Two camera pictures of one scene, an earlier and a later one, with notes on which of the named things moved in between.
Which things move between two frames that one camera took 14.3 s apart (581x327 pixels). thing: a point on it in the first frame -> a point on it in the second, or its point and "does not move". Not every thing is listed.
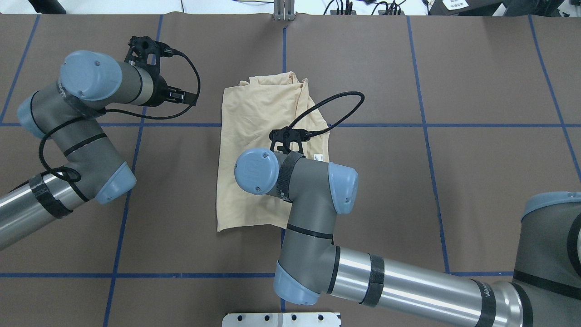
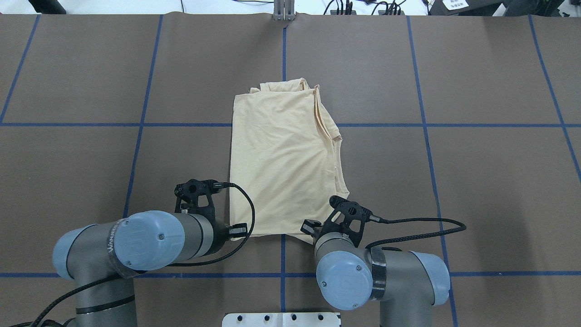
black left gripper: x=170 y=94 -> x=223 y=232
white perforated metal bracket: x=282 y=319 does not move
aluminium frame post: x=283 y=10 does not move
